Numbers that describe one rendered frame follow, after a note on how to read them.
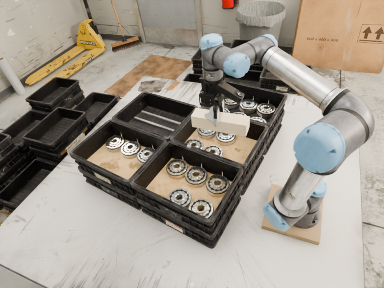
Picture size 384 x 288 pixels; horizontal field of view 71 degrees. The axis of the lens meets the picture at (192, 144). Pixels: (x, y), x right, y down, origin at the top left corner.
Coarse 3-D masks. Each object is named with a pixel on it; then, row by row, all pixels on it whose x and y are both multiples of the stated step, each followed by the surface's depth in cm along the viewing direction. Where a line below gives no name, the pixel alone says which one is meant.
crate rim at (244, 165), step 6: (204, 108) 148; (264, 126) 132; (264, 132) 129; (186, 144) 128; (258, 144) 124; (198, 150) 125; (204, 150) 124; (252, 150) 121; (216, 156) 121; (252, 156) 120; (234, 162) 117; (246, 162) 116
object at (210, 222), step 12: (168, 144) 130; (180, 144) 129; (156, 156) 125; (204, 156) 122; (144, 168) 120; (240, 168) 115; (132, 180) 116; (144, 192) 111; (228, 192) 106; (168, 204) 106; (192, 216) 102; (216, 216) 100
